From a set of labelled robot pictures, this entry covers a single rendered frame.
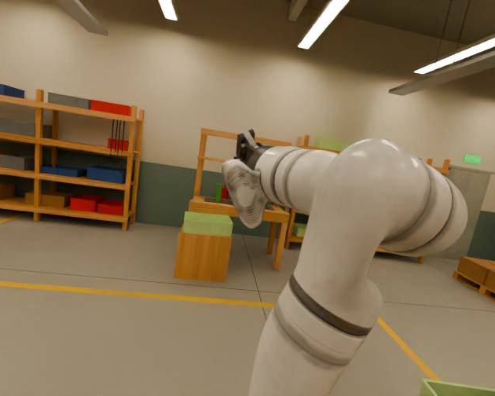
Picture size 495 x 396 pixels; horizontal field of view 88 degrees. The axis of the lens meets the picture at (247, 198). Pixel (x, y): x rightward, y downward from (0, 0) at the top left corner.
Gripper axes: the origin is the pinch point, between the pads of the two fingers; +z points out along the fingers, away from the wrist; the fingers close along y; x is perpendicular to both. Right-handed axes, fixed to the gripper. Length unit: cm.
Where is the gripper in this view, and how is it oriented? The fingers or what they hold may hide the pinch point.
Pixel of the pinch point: (242, 165)
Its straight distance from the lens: 47.8
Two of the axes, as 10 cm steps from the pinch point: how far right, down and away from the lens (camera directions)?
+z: -3.7, -2.0, 9.1
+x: -8.7, 4.2, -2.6
